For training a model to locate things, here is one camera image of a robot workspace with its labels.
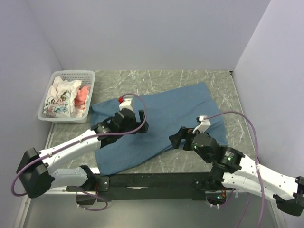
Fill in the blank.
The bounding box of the white plastic basket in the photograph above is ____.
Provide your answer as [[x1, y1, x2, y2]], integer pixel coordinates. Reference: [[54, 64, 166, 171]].
[[38, 70, 95, 123]]

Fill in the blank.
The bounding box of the white printed cloth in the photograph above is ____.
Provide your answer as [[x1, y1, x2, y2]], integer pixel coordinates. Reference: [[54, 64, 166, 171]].
[[43, 76, 82, 118]]

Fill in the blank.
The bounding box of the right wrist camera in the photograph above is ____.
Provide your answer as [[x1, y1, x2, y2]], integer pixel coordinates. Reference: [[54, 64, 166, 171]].
[[192, 115, 211, 134]]

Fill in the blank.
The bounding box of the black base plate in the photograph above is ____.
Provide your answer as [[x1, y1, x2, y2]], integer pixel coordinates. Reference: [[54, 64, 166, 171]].
[[66, 172, 224, 201]]

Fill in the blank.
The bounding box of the pink cloth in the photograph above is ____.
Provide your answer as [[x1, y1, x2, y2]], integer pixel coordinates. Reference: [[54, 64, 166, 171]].
[[74, 86, 91, 110]]

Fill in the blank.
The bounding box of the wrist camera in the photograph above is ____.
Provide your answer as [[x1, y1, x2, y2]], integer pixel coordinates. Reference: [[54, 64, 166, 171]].
[[118, 96, 134, 112], [192, 115, 211, 134]]

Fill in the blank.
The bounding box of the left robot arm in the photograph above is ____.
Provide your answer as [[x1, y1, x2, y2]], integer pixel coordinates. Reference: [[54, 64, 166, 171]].
[[15, 108, 149, 199]]

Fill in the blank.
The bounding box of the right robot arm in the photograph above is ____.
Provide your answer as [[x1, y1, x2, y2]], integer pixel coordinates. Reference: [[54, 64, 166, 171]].
[[169, 127, 304, 217]]

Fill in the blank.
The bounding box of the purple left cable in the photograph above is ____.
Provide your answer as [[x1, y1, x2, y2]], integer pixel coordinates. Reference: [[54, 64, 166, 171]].
[[10, 93, 149, 212]]

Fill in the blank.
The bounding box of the blue pillowcase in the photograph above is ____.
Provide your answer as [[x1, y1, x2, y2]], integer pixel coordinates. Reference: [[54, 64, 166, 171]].
[[95, 83, 228, 175]]

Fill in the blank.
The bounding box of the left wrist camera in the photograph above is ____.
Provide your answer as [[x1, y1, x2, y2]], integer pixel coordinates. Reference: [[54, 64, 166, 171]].
[[118, 96, 134, 112]]

